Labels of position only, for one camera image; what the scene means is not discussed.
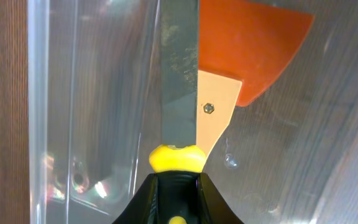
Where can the orange scraper wooden handle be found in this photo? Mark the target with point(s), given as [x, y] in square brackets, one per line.
[243, 48]

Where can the black yellow handled file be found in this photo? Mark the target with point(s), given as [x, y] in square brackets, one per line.
[177, 162]

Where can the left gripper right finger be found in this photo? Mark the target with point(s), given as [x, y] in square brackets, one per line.
[212, 208]

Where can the clear plastic container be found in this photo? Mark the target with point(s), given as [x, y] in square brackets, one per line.
[291, 156]

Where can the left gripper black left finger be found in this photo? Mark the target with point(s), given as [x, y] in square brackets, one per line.
[143, 208]

